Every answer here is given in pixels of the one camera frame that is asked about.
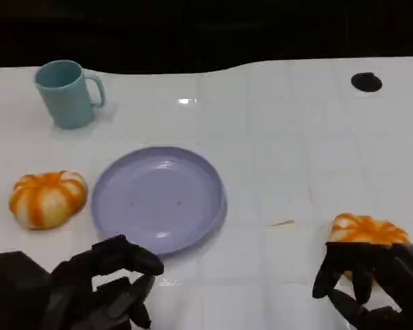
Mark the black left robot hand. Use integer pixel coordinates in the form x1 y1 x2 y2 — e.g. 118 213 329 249
0 235 165 330

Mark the black round table grommet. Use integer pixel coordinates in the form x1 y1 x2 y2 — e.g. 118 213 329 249
350 71 383 92

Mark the orange and white bread roll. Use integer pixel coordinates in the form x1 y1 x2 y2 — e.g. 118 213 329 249
326 212 411 286
8 170 89 230

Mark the pale green mug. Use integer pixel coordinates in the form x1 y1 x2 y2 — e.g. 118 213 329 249
34 60 107 130

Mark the lilac plate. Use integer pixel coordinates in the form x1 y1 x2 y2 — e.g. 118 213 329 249
91 146 228 256

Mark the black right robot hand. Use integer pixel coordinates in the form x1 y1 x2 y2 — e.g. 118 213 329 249
312 242 413 330

